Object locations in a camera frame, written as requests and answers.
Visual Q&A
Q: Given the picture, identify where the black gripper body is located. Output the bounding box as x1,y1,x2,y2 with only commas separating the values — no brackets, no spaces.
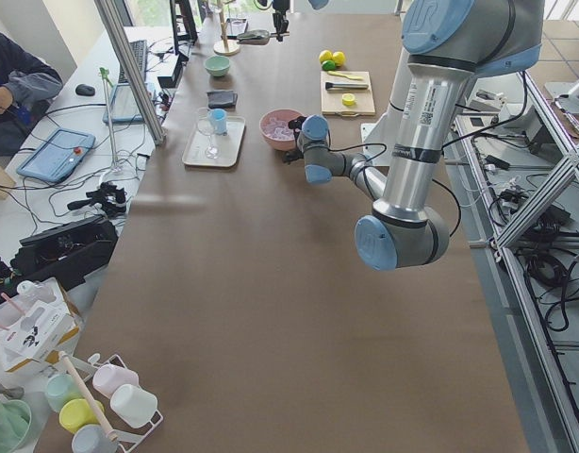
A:
271,0,290,15
282,116,312,164

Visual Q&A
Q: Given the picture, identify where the clear ice cubes pile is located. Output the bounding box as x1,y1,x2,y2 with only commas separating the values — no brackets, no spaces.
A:
262,116,294,142

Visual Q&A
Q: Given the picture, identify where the metal ice scoop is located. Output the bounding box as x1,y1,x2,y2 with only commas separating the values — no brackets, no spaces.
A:
236,29,284,45

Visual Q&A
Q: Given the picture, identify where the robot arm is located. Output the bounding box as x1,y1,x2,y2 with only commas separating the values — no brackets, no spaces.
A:
296,1,544,270

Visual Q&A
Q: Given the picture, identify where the blue cup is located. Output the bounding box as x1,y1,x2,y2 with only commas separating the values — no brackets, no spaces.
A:
209,109,227,135

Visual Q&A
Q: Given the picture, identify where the pink plastic cup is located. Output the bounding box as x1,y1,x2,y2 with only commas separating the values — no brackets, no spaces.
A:
92,363,140,398

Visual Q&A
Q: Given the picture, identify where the white plastic cup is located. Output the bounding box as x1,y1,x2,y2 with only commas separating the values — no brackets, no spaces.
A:
110,384,158,428

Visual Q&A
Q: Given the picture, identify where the white cup rack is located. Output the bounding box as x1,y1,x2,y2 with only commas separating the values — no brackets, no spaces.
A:
58,352,164,452

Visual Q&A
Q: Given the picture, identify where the green plastic cup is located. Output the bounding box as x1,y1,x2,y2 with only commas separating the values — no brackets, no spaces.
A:
44,374,82,413

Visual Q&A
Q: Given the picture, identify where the yellow plastic cup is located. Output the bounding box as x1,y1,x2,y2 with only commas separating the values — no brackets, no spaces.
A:
58,398,99,434

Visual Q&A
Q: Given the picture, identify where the grey plastic cup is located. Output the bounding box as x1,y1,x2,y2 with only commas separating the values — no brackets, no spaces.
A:
72,425,118,453

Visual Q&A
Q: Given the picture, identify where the pink bowl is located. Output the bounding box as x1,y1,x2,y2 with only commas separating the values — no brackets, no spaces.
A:
259,109,302,151

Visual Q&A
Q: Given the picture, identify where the half lemon slice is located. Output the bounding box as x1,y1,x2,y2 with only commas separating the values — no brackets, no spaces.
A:
341,93,356,106

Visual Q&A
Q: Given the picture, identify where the yellow plastic knife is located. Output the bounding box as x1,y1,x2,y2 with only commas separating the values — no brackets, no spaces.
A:
327,71,364,81

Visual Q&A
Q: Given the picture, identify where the yellow lemon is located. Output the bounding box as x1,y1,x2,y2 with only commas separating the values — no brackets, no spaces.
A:
319,49,333,63

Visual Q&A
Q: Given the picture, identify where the wooden cutting board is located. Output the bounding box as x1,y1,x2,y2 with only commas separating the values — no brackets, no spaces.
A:
320,71,376,116

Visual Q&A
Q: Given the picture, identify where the wooden mug stand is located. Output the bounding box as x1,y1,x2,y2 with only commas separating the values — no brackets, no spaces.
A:
213,0,240,57

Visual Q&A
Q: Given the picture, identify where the cream serving tray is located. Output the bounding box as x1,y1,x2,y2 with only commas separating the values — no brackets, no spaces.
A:
181,116,245,168

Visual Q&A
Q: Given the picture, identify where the green bowl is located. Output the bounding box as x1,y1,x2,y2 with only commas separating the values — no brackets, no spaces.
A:
204,55,231,77

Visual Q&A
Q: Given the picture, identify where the clear wine glass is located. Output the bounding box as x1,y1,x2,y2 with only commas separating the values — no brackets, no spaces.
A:
196,107,219,159

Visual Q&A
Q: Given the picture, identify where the black keyboard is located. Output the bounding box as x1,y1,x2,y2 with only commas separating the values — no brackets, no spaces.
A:
118,40,148,84

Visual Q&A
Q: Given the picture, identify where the blue teach pendant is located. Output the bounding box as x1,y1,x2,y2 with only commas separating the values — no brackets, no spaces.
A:
102,83,143,125
16,128,95,183

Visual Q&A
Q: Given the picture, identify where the black computer mouse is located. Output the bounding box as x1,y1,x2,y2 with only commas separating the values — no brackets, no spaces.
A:
74,84,95,97

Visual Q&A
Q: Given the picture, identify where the black equipment case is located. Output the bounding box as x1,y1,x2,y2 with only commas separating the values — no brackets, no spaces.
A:
0,216,118,305

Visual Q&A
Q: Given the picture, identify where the seated person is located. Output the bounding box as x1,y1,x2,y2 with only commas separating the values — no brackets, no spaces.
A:
0,32,63,157

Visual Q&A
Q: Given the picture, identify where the cardboard product box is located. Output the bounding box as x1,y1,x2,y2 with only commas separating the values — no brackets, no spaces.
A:
0,277,83,376

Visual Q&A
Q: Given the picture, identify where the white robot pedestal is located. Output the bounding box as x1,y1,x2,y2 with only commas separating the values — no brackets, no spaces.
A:
360,48,412,167

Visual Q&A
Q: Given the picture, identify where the aluminium frame post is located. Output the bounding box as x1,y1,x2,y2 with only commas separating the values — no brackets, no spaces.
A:
94,0,165,145

